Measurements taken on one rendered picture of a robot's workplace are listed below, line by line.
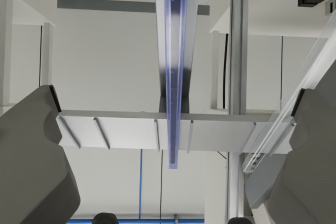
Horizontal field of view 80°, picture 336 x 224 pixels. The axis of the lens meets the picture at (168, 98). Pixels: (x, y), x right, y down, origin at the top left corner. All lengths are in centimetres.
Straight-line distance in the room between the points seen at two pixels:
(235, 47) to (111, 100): 160
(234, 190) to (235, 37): 43
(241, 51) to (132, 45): 157
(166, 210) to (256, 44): 189
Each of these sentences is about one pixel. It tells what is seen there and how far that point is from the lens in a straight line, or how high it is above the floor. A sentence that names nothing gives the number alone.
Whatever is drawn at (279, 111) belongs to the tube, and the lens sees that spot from 22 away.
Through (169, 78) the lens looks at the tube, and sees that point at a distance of 17.
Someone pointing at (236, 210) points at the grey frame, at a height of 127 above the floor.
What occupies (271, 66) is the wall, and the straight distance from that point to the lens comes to 234.
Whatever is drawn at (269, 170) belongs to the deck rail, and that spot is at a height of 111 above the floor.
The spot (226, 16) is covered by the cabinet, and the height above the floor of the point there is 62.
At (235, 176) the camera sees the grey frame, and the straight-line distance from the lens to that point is 63.
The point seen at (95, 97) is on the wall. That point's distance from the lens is 209.
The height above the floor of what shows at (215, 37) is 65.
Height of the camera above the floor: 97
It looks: 1 degrees down
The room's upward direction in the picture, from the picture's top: 178 degrees counter-clockwise
